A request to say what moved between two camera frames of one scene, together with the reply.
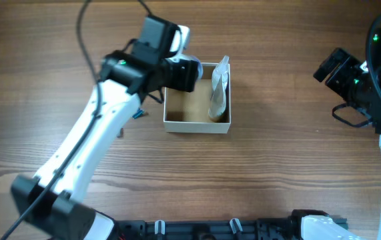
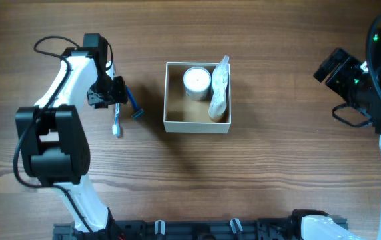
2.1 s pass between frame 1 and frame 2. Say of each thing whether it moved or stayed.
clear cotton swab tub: moved
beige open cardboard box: stayed
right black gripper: stayed
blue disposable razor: stayed
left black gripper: moved
